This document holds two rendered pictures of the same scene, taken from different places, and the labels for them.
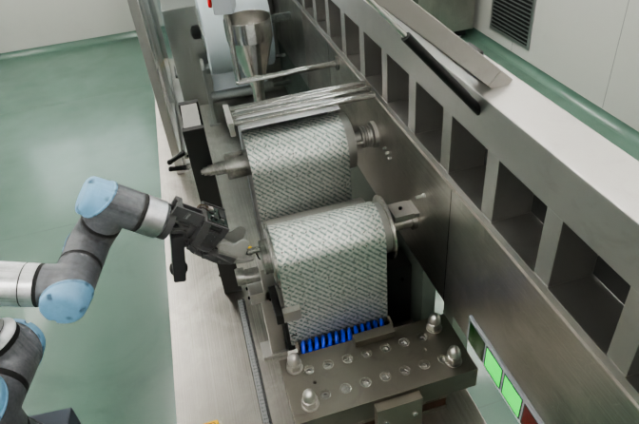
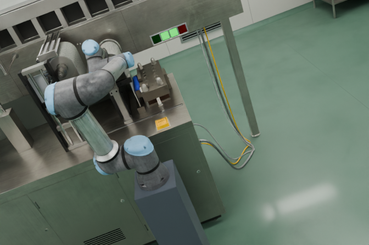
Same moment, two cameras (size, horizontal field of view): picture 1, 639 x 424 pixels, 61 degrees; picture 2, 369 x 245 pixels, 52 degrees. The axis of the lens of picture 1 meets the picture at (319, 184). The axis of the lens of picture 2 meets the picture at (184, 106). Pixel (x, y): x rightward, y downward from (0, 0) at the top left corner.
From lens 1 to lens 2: 2.05 m
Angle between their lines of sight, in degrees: 64
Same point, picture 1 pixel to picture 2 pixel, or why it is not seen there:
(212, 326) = not seen: hidden behind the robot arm
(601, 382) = not seen: outside the picture
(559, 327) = not seen: outside the picture
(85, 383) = not seen: outside the picture
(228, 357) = (127, 131)
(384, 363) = (150, 74)
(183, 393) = not seen: hidden behind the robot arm
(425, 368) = (154, 67)
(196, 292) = (84, 152)
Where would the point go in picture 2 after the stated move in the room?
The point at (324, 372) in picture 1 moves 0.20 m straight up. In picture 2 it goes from (149, 84) to (137, 55)
